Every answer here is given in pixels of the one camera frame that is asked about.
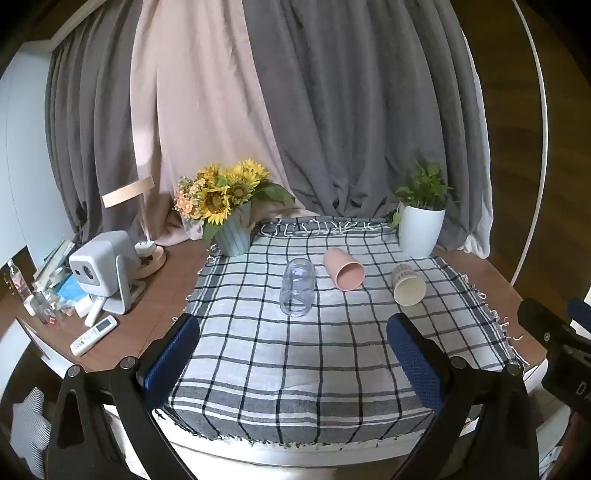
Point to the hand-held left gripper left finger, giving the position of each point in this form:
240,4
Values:
171,359

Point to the clear glass cup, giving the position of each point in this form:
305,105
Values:
298,287

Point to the pink curtain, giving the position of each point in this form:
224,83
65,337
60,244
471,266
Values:
194,101

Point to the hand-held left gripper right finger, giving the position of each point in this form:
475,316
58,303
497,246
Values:
415,364

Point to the green plant in white pot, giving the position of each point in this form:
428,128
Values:
421,226

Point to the clear water bottle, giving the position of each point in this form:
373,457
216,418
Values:
16,279

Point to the checked tablecloth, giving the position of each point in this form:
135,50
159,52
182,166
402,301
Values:
295,369

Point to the patterned paper cup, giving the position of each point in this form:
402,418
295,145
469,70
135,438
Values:
408,286

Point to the star pattern cushion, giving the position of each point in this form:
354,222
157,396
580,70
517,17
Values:
30,424

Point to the white projector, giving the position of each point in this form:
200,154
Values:
104,263

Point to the beige wooden strip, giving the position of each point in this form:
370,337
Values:
127,191

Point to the white curtain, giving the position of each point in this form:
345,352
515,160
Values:
480,235

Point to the grey curtain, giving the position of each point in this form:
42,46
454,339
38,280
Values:
369,115
92,138

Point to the sunflower bouquet in teal pot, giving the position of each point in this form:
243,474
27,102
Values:
221,203

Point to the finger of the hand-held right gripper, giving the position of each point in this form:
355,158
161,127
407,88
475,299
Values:
542,321
580,311

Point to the white hoop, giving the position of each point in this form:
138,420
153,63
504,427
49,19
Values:
540,138

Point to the pink cup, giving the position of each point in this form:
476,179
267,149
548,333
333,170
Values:
344,270

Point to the round wooden tray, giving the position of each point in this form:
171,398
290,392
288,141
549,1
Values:
154,265

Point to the blue packet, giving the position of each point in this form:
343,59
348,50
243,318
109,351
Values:
69,286

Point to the white power adapter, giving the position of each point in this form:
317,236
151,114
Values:
145,248

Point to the slim white remote control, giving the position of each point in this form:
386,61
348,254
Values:
94,311

